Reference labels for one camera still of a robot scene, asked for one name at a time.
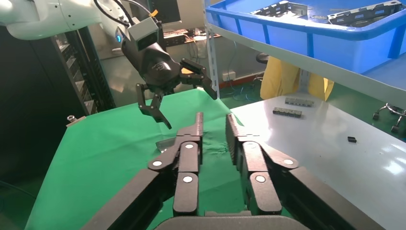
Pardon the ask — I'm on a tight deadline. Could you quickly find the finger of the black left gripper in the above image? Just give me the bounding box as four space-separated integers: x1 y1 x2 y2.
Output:
180 58 219 101
135 82 173 130

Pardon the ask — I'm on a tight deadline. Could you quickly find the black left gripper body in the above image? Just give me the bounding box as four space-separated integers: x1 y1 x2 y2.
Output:
121 40 182 94

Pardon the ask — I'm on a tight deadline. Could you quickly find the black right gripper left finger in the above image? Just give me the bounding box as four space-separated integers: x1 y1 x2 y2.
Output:
80 112 204 230

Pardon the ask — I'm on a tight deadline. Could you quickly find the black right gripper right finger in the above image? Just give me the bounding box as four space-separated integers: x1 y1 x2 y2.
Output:
225 114 386 230

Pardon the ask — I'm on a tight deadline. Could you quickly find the curved sheet metal bracket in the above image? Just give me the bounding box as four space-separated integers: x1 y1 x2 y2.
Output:
155 138 179 154
327 0 404 27
251 0 308 18

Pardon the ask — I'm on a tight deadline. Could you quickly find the white perforated shelf upright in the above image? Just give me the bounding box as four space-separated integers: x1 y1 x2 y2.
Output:
203 0 222 97

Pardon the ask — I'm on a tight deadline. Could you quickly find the black computer monitor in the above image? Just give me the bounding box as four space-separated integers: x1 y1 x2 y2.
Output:
151 0 182 25

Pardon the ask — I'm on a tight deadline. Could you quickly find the green table cloth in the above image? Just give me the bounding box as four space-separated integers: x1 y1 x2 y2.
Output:
24 88 294 230

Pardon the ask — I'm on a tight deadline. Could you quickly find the silver binder clip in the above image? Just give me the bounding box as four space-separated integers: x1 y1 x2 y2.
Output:
66 115 87 128

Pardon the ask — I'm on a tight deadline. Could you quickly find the yellow plastic bag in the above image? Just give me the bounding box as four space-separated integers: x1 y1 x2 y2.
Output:
260 56 335 102

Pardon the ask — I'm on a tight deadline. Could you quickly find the white metal shelf board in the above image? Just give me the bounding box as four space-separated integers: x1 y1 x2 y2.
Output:
207 23 406 106

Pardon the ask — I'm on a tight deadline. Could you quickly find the blue plastic bin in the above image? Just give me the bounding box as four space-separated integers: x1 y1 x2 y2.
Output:
205 0 406 74

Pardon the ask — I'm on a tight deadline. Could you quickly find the chair base with casters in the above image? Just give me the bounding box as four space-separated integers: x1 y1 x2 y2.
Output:
372 102 406 134

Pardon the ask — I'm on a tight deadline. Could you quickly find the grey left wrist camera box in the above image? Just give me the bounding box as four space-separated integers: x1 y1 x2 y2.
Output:
127 17 159 52

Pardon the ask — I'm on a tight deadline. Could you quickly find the blue floor cable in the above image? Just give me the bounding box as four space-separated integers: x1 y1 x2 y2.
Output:
226 41 259 103

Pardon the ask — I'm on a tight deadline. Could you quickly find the steel chain link strip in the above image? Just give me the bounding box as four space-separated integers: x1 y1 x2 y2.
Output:
284 97 315 108
272 107 303 119

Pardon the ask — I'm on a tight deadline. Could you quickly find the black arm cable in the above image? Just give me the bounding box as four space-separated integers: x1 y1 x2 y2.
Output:
93 0 150 26

